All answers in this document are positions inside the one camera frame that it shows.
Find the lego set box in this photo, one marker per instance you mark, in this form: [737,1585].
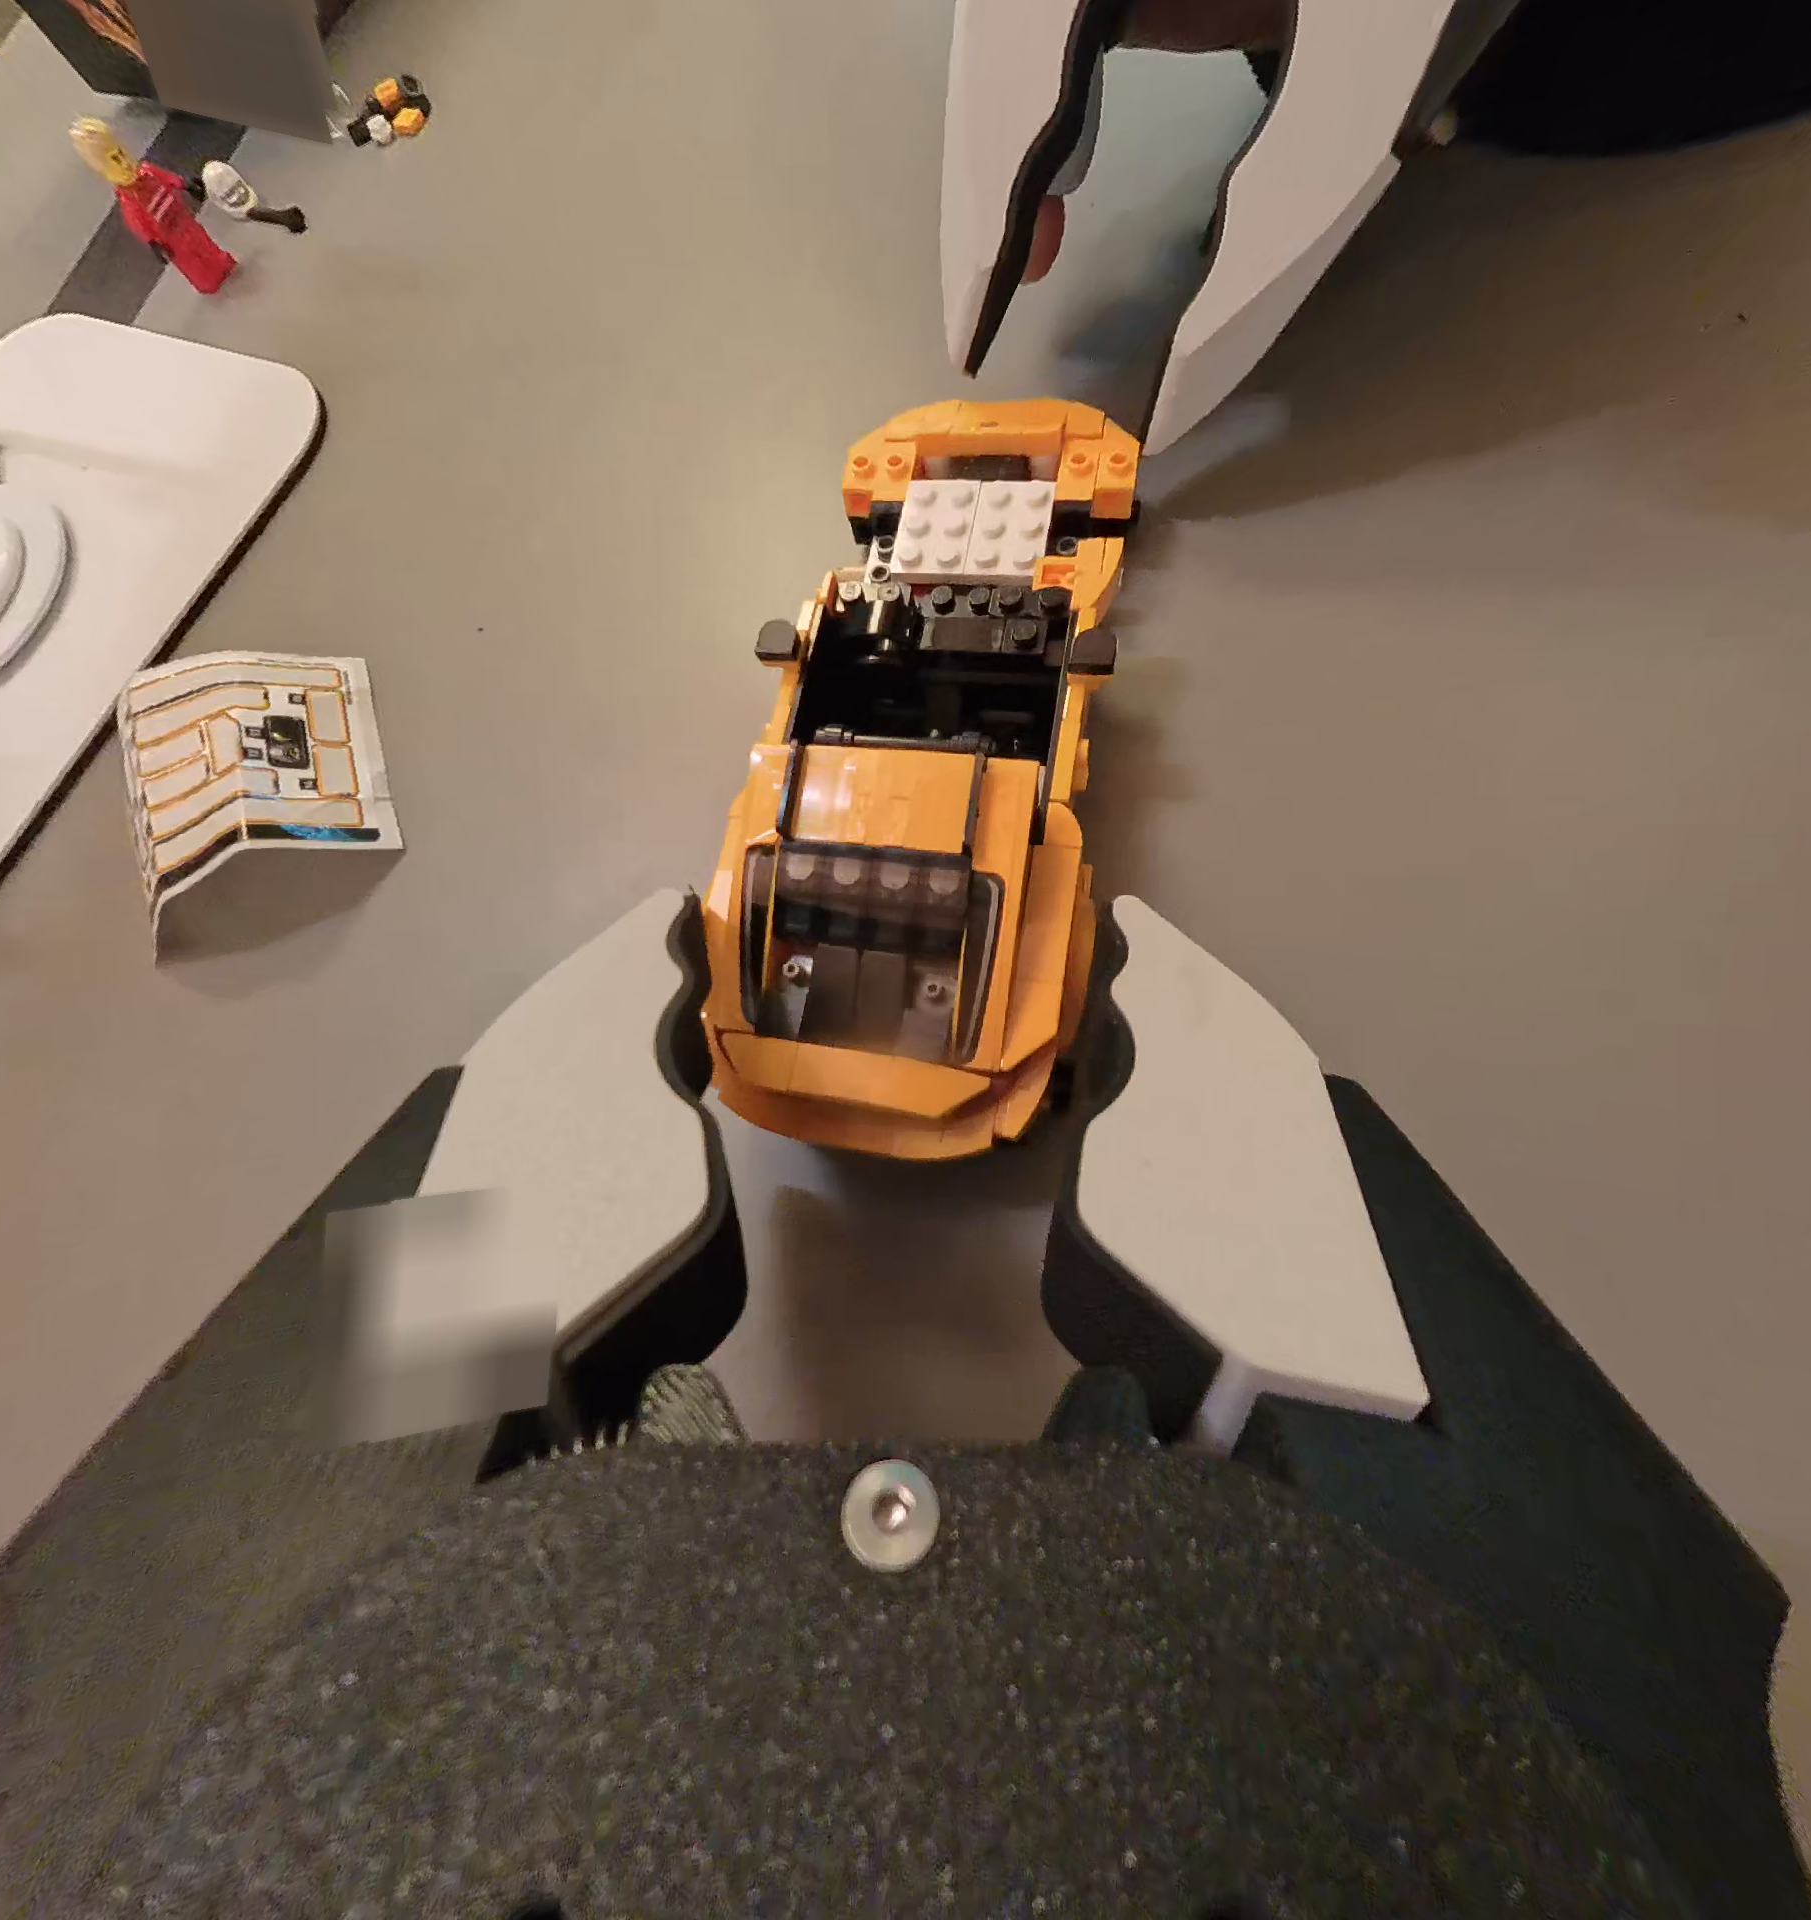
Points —
[244,61]

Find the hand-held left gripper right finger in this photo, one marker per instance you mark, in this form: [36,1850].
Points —
[1235,1187]

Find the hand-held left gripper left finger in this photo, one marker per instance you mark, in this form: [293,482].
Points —
[575,1126]

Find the red lego minifigure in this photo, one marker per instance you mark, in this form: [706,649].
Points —
[169,226]

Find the small black white lego piece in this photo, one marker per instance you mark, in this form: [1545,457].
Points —
[229,188]

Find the yellow lego car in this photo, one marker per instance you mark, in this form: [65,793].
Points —
[890,810]

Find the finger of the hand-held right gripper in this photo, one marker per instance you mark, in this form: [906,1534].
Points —
[1340,151]
[995,119]

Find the person's right hand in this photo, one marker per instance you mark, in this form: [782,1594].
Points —
[1051,241]

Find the small orange black lego cluster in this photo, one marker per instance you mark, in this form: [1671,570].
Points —
[390,110]

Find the white sticker sheet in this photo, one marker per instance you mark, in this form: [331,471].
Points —
[244,750]

